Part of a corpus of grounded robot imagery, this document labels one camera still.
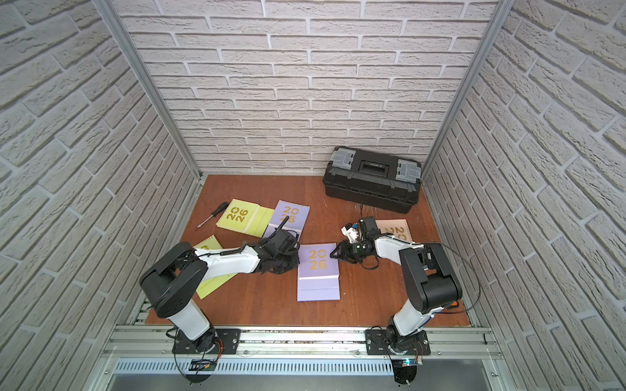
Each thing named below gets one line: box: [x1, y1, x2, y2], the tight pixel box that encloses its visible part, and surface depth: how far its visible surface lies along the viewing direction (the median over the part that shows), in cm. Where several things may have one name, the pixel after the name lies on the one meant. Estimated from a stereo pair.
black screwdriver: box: [193, 201, 230, 231], surface depth 108 cm
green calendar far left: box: [216, 198, 275, 238], surface depth 105 cm
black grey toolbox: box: [322, 144, 423, 214], surface depth 101 cm
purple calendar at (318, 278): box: [296, 242, 341, 303], surface depth 87 cm
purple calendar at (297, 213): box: [263, 199, 311, 239], surface depth 107 cm
